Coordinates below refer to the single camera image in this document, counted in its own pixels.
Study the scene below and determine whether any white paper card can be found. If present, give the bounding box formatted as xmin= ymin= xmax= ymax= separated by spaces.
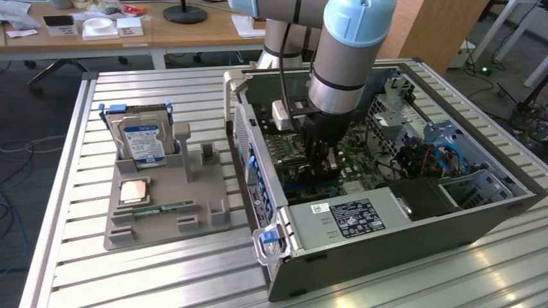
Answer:
xmin=5 ymin=28 xmax=40 ymax=39

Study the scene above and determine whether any blue floor cable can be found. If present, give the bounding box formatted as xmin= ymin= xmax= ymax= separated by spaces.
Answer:
xmin=0 ymin=149 xmax=34 ymax=277

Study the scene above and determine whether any copper-coloured CPU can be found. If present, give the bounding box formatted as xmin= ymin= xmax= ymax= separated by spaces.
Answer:
xmin=120 ymin=179 xmax=150 ymax=203

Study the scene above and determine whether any hard disk in blue carrier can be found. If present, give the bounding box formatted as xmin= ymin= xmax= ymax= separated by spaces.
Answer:
xmin=98 ymin=102 xmax=178 ymax=167

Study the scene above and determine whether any open grey PC case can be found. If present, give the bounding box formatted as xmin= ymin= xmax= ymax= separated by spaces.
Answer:
xmin=224 ymin=60 xmax=538 ymax=302

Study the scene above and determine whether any metal disk bay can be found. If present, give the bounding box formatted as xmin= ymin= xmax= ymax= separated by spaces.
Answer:
xmin=366 ymin=92 xmax=429 ymax=142

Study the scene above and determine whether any black and white box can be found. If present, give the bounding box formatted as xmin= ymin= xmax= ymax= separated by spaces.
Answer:
xmin=41 ymin=15 xmax=80 ymax=37

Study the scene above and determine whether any green RAM stick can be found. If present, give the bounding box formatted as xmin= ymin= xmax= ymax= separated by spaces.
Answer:
xmin=114 ymin=200 xmax=196 ymax=216

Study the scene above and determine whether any grey power supply unit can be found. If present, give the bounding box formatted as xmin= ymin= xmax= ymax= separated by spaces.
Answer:
xmin=285 ymin=187 xmax=412 ymax=251

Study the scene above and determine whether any clear plastic bag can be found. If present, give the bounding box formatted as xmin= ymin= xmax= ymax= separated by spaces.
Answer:
xmin=0 ymin=0 xmax=41 ymax=30

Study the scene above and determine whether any grey parts rack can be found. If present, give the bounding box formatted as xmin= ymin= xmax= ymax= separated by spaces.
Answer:
xmin=104 ymin=121 xmax=234 ymax=251

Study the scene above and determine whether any clear handle with blue latch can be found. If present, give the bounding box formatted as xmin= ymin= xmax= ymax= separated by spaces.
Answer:
xmin=250 ymin=224 xmax=288 ymax=266

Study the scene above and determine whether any plain white box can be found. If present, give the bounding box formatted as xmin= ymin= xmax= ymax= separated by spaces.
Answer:
xmin=116 ymin=16 xmax=145 ymax=38

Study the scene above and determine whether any blue wire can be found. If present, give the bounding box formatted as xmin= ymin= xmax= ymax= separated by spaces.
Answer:
xmin=432 ymin=142 xmax=468 ymax=176

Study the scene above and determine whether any white box with tape roll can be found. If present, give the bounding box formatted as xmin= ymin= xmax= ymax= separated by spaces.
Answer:
xmin=81 ymin=17 xmax=120 ymax=41

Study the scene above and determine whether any wooden cabinet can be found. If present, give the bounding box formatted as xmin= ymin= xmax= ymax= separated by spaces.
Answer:
xmin=376 ymin=0 xmax=492 ymax=74

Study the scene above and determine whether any black round lamp base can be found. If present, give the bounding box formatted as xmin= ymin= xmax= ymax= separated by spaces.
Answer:
xmin=161 ymin=0 xmax=208 ymax=24

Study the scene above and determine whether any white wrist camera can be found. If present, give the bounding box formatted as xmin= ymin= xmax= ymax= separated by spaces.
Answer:
xmin=270 ymin=100 xmax=300 ymax=132

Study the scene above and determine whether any green motherboard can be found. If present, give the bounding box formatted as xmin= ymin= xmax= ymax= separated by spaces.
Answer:
xmin=252 ymin=108 xmax=402 ymax=206

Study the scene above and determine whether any black and red wire bundle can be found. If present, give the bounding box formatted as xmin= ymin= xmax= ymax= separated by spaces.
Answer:
xmin=393 ymin=144 xmax=433 ymax=179

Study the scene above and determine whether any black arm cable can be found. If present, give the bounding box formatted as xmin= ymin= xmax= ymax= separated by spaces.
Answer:
xmin=276 ymin=22 xmax=298 ymax=131

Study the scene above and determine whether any wooden desk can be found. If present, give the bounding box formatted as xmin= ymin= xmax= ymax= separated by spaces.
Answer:
xmin=0 ymin=0 xmax=386 ymax=94

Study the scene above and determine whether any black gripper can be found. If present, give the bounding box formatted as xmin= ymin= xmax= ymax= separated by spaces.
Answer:
xmin=297 ymin=110 xmax=350 ymax=165

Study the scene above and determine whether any CPU socket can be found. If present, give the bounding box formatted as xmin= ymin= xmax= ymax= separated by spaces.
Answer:
xmin=284 ymin=133 xmax=308 ymax=160

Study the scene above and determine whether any white paper stack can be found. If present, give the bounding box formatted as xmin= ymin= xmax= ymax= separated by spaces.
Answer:
xmin=230 ymin=14 xmax=266 ymax=40

